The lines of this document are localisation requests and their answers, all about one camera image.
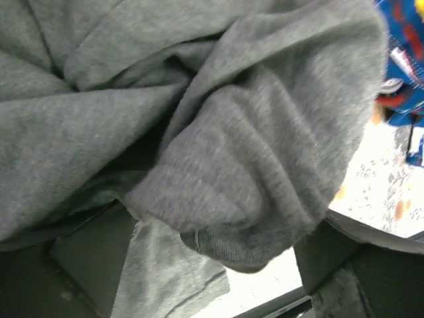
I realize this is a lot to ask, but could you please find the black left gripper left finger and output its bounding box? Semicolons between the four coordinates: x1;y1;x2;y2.
1;201;135;317

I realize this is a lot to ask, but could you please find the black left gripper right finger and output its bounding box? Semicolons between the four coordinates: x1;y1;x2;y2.
294;215;423;318

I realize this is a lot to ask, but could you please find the blue white red patterned cloth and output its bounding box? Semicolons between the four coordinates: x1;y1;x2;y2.
372;1;423;168

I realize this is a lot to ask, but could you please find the grey knit cloth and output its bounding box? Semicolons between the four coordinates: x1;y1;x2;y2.
1;1;388;317

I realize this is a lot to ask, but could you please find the floral table mat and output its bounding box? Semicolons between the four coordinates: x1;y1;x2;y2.
227;106;423;317

